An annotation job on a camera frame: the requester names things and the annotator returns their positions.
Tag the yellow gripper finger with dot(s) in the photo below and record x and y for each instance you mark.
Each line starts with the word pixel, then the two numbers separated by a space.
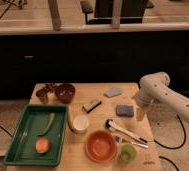
pixel 140 113

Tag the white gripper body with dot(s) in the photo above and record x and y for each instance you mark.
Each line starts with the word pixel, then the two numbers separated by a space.
pixel 142 98

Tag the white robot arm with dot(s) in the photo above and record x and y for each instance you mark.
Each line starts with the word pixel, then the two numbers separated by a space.
pixel 156 86

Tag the green cup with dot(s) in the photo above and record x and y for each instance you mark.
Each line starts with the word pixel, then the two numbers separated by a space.
pixel 127 153

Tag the white paper cup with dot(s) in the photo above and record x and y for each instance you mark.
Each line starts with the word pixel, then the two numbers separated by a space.
pixel 81 124

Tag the silver metal utensil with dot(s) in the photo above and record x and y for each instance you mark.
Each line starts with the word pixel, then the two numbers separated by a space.
pixel 122 140

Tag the brown whiteboard eraser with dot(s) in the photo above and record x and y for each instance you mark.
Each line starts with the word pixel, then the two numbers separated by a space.
pixel 91 105

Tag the orange bowl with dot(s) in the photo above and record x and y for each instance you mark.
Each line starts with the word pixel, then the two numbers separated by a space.
pixel 100 147

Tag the dark red bowl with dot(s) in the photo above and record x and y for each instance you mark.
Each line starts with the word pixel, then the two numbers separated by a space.
pixel 65 92

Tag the dark small toy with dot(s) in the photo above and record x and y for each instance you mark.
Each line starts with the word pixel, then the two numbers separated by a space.
pixel 50 87

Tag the office chair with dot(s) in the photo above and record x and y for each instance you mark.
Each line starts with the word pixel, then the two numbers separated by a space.
pixel 115 11

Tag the orange fruit toy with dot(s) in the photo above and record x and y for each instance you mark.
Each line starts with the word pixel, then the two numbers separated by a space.
pixel 42 145

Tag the green plastic tray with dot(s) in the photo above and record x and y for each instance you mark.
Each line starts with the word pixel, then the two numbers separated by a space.
pixel 33 120

